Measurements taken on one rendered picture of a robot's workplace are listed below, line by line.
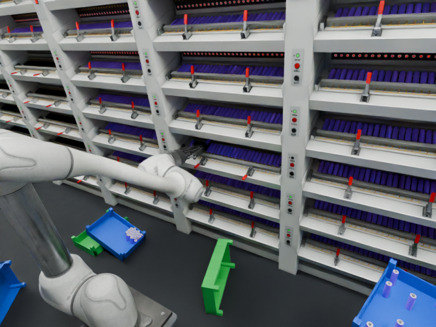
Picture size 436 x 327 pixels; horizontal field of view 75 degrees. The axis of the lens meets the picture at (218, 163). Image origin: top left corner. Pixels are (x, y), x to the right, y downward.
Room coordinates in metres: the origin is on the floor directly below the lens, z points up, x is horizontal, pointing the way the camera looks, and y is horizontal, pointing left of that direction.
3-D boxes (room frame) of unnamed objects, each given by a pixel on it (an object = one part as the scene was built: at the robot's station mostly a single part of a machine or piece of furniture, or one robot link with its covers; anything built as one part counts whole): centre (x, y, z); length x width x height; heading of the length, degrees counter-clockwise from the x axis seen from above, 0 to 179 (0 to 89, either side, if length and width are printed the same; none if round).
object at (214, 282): (0.96, 0.05, 0.10); 0.30 x 0.08 x 0.20; 162
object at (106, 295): (0.67, 0.45, 0.38); 0.18 x 0.16 x 0.22; 63
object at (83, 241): (1.44, 0.81, 0.04); 0.30 x 0.20 x 0.08; 147
